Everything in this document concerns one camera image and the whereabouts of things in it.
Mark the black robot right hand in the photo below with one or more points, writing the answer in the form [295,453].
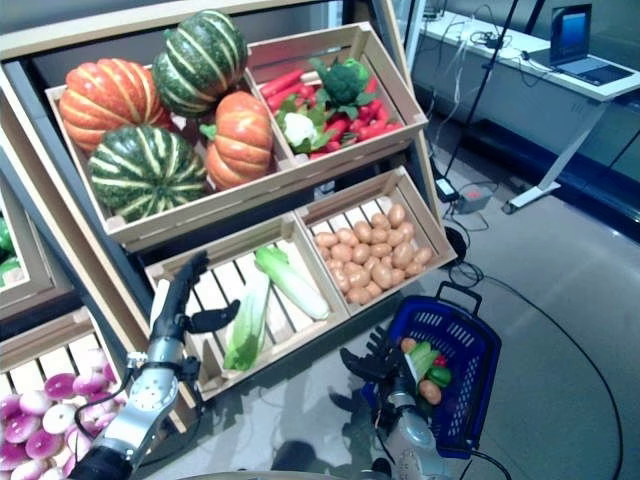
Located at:
[377,362]

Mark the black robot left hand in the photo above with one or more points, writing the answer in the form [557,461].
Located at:
[170,315]

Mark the blue plastic shopping basket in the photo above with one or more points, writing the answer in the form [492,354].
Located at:
[470,370]

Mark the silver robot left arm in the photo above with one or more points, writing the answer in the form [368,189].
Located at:
[145,400]

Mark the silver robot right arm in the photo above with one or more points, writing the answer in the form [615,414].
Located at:
[415,440]

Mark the orange vegetable in basket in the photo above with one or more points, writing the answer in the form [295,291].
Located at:
[408,345]

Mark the brown potato in basket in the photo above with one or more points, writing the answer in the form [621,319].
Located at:
[430,392]

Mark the green pepper in basket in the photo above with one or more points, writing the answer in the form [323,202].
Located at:
[438,376]

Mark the small red tomato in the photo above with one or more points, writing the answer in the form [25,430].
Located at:
[440,360]

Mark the napa cabbage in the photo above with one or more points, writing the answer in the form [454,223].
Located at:
[292,285]
[247,325]

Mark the wooden crate with cabbages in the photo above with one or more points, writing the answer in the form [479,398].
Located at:
[300,330]

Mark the wooden crate with pumpkins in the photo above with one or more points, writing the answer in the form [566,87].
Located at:
[165,227]

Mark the purple white turnip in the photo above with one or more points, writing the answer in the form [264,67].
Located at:
[90,383]
[21,428]
[29,471]
[11,453]
[60,386]
[94,416]
[77,444]
[44,445]
[34,403]
[9,406]
[59,418]

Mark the wooden crate with turnips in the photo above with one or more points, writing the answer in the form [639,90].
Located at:
[45,340]

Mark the wooden display rack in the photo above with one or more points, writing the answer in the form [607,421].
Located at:
[65,220]

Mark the black round stand base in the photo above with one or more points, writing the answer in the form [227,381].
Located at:
[456,242]

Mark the green striped pumpkin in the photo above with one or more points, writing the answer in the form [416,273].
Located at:
[200,60]
[145,172]

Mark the wooden crate with potatoes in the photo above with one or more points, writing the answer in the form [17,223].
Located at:
[435,225]

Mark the black power adapter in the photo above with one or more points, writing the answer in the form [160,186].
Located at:
[444,189]

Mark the small orange striped pumpkin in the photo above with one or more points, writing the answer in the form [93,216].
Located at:
[240,142]

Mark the red chili pepper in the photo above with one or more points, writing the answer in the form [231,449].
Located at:
[377,131]
[369,111]
[327,148]
[339,129]

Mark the large orange striped pumpkin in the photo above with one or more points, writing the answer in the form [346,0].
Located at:
[105,100]

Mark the white cauliflower with leaves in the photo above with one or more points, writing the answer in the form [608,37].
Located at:
[300,129]

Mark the orange carrot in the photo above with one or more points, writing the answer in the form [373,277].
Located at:
[285,97]
[282,82]

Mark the wooden crate with carrots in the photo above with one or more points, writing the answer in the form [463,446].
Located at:
[395,85]

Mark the green broccoli head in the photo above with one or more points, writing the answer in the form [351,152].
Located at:
[342,82]

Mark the black stand pole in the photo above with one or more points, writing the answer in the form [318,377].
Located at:
[480,90]

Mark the white desk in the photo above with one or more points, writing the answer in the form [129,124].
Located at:
[550,95]

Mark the open grey laptop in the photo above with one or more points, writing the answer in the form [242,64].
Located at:
[580,55]

